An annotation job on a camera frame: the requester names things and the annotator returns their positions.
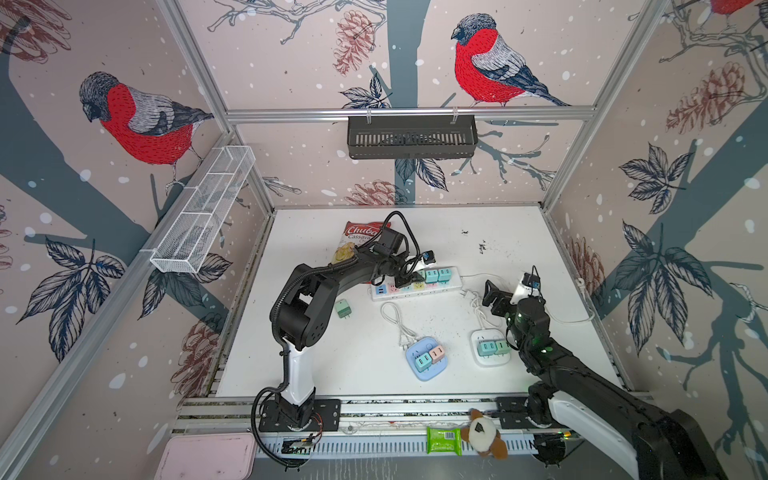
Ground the blue square power socket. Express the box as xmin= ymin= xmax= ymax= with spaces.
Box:
xmin=405 ymin=337 xmax=448 ymax=382

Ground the white coiled cable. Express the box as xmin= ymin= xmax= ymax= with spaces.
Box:
xmin=380 ymin=301 xmax=420 ymax=352

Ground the white long power strip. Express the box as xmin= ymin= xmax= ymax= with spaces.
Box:
xmin=369 ymin=267 xmax=463 ymax=301

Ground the brown white plush toy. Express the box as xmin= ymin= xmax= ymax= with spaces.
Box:
xmin=460 ymin=408 xmax=508 ymax=460

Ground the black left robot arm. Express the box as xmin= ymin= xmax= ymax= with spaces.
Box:
xmin=250 ymin=210 xmax=434 ymax=471

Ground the green plug adapter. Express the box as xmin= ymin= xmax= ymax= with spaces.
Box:
xmin=334 ymin=299 xmax=352 ymax=318
xmin=494 ymin=340 xmax=511 ymax=356

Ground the green wet wipes pack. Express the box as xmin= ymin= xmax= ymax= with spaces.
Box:
xmin=426 ymin=427 xmax=462 ymax=456

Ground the white square power socket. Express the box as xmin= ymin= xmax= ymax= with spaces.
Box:
xmin=470 ymin=328 xmax=512 ymax=368

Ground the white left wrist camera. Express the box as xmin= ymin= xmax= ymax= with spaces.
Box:
xmin=417 ymin=250 xmax=436 ymax=269

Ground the black hanging wire basket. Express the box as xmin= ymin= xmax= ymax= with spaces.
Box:
xmin=347 ymin=115 xmax=478 ymax=160

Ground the pink tray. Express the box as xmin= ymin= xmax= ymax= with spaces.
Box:
xmin=154 ymin=433 xmax=256 ymax=480

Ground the pink plug adapter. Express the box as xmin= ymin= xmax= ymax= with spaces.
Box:
xmin=429 ymin=345 xmax=445 ymax=364

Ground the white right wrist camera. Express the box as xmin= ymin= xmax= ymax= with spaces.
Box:
xmin=511 ymin=272 xmax=541 ymax=304

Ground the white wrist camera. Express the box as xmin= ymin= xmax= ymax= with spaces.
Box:
xmin=511 ymin=272 xmax=541 ymax=304
xmin=417 ymin=250 xmax=436 ymax=269

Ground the white power cable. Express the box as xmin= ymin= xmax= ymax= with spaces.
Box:
xmin=461 ymin=272 xmax=601 ymax=325

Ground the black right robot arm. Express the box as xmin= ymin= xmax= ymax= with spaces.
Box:
xmin=482 ymin=281 xmax=726 ymax=479

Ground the red Chuba cassava chips bag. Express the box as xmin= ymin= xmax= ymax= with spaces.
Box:
xmin=332 ymin=221 xmax=382 ymax=264

